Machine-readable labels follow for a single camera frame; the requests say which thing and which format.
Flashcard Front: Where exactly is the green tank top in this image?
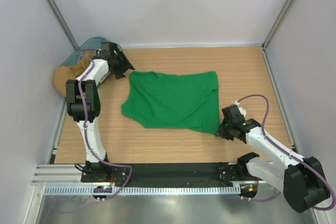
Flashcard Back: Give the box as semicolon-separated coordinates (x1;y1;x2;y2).
121;71;221;135

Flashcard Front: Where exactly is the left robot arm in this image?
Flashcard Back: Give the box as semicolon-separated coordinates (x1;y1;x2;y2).
66;41;134;182

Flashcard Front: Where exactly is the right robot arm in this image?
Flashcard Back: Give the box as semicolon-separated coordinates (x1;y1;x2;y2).
217;103;331;213

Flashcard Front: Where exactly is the tan tank top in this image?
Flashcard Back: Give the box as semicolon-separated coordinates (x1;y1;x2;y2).
53;52;94;97

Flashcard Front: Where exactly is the blue plastic basket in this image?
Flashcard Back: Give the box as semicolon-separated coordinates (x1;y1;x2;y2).
61;37;108;66

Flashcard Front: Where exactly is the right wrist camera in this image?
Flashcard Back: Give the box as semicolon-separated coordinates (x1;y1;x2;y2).
233;100;247;117

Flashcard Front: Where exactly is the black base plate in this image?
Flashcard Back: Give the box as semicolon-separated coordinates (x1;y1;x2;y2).
75;162;256;188

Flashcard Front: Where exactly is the white slotted cable duct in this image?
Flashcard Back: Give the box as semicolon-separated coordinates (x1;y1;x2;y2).
44;185;240;196

